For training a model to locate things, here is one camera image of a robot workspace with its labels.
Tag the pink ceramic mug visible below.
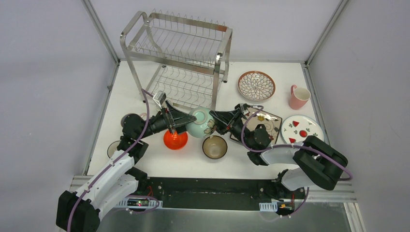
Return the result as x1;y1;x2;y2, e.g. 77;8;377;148
289;85;311;110

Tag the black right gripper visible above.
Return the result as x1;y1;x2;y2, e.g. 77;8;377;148
205;108;253;150

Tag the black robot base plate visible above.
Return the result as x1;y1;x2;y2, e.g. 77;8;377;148
136;177;292;211

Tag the small clear glass cup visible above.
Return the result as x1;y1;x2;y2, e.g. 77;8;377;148
106;140;120;158

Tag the watermelon pattern round plate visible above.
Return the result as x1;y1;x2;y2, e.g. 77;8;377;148
280;115;324;144

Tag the mint green ceramic bowl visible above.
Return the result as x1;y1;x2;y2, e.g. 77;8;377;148
186;107;216;138

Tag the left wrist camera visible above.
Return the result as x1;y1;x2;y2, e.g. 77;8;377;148
153;91;166;108

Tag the round floral pattern plate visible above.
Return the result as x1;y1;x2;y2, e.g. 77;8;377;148
237;71;276;102

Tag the orange plastic bowl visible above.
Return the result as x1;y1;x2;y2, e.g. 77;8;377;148
163;130;188;150

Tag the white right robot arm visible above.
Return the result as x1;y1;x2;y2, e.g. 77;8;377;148
209;103;353;198

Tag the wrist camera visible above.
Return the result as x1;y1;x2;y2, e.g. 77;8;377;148
153;91;166;108
239;103;253;116

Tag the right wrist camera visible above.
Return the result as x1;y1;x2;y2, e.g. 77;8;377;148
239;103;253;116

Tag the stainless steel dish rack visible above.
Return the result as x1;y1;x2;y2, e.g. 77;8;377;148
120;11;233;110

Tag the brown patterned ceramic bowl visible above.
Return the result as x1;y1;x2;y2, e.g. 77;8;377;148
202;135;228;160

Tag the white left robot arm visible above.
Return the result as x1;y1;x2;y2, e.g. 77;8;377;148
56;102;196;232

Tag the square flower pattern plate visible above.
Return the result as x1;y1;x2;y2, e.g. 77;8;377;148
231;104;282;144

